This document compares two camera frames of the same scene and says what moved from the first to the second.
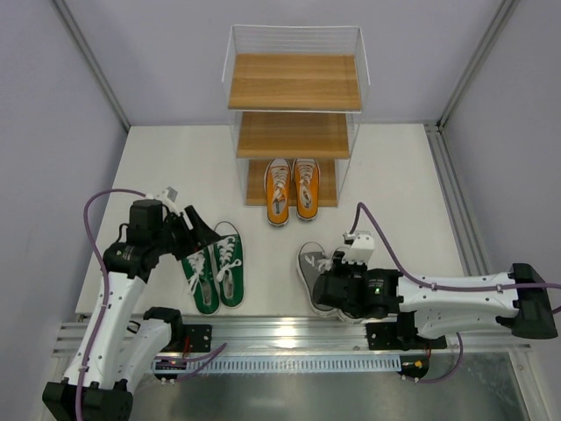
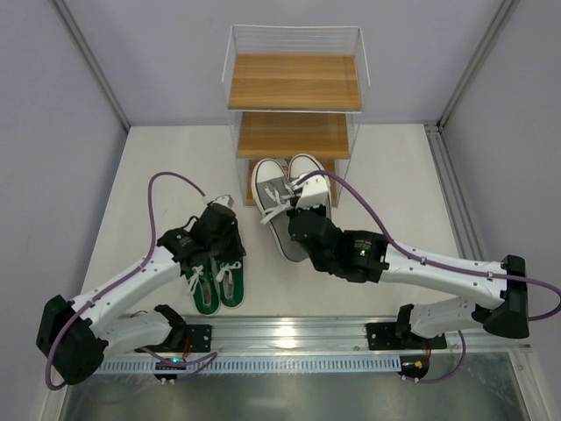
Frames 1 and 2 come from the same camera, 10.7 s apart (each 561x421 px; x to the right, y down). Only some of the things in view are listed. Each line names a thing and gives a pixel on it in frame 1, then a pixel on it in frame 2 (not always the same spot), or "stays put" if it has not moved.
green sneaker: (201, 271) stays put
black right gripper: (327, 289) → (304, 219)
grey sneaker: (313, 260) → (274, 196)
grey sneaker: (349, 318) → (303, 164)
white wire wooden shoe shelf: (294, 92) stays put
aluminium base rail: (325, 338) stays put
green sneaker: (227, 255) stays put
